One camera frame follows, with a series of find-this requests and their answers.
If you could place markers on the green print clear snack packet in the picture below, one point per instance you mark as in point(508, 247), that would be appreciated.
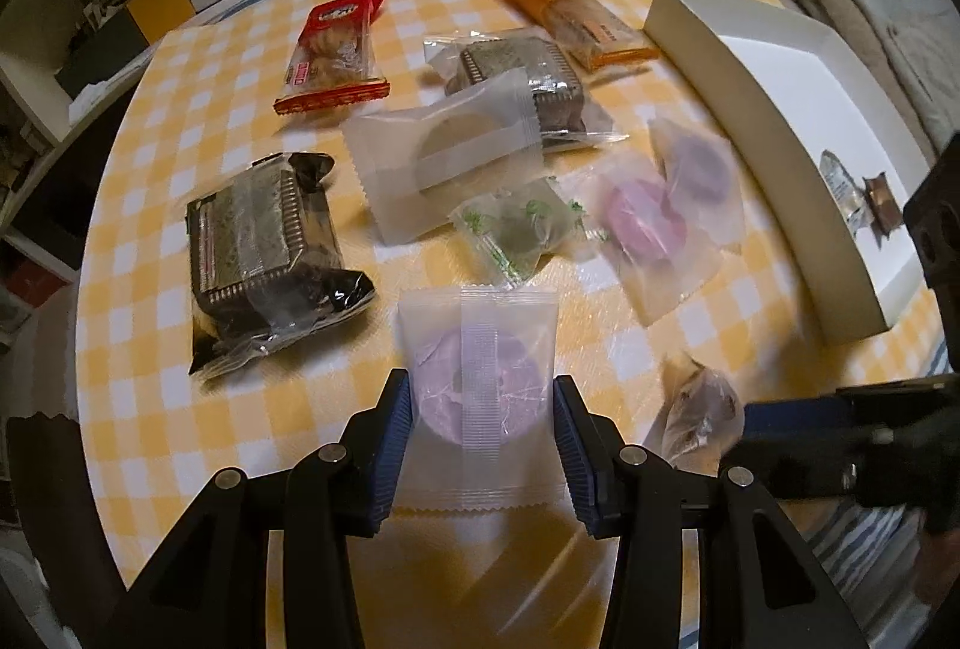
point(521, 225)

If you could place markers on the yellow cardboard box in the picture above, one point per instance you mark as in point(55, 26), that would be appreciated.
point(161, 0)

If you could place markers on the dark cake in black packet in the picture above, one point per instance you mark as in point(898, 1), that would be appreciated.
point(255, 244)

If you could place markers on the purple pastry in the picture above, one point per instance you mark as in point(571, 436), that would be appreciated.
point(701, 169)
point(480, 386)

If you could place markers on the beige cushion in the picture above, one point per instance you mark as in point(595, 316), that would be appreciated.
point(847, 11)

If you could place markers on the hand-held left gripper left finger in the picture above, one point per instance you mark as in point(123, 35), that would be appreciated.
point(394, 439)

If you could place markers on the small packets inside box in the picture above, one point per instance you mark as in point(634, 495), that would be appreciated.
point(844, 187)

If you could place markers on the red snack packet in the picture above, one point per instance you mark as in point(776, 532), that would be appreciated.
point(337, 48)

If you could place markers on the pink pastry in frosted packet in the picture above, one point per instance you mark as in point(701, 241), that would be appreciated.
point(645, 225)

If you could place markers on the orange snack packet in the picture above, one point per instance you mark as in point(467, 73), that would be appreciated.
point(577, 18)

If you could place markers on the white cardboard box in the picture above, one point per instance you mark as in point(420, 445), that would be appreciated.
point(780, 94)

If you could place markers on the pale round pastry frosted packet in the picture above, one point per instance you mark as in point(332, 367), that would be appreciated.
point(442, 154)

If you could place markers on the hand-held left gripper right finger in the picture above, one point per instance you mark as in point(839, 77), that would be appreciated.
point(574, 446)

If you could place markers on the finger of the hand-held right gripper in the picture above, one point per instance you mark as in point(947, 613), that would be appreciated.
point(795, 424)
point(934, 229)

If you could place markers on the brown candy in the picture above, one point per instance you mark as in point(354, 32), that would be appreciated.
point(883, 202)
point(694, 409)

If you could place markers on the dark cake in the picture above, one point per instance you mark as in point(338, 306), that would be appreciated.
point(517, 82)
point(255, 244)

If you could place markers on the brown wrapped candy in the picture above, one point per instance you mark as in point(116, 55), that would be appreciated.
point(883, 202)

